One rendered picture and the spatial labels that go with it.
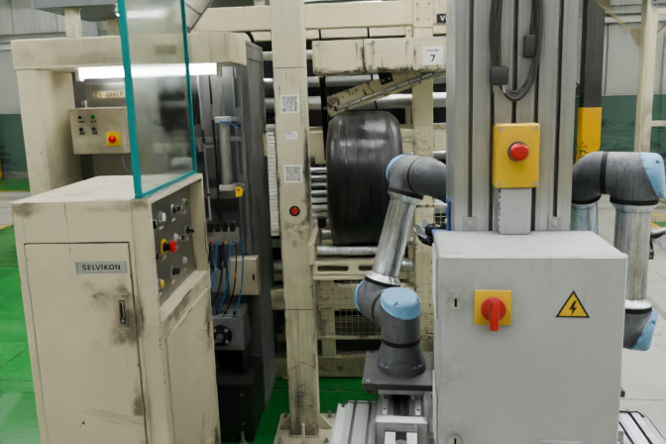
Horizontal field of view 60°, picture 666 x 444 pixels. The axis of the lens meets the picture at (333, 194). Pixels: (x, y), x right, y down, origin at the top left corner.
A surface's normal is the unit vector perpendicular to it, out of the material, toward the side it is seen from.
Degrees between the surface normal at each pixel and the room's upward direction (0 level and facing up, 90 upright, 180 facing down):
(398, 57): 90
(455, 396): 91
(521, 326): 90
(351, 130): 41
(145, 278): 90
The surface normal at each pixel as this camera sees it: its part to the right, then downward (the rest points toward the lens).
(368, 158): -0.06, -0.23
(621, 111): -0.12, 0.17
